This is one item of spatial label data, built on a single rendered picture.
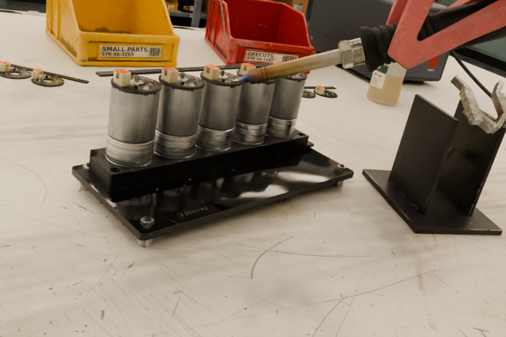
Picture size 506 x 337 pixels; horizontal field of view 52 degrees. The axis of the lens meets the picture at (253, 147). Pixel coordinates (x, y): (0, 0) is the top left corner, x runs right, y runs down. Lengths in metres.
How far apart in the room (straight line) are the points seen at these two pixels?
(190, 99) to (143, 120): 0.03
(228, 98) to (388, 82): 0.28
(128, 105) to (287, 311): 0.12
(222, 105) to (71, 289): 0.13
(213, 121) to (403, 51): 0.11
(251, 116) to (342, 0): 0.38
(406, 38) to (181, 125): 0.13
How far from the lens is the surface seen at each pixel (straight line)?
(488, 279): 0.31
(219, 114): 0.30
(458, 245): 0.33
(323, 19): 0.71
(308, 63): 0.29
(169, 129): 0.28
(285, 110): 0.34
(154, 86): 0.27
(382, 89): 0.55
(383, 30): 0.29
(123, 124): 0.27
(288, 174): 0.32
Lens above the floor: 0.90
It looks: 23 degrees down
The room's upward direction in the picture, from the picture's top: 11 degrees clockwise
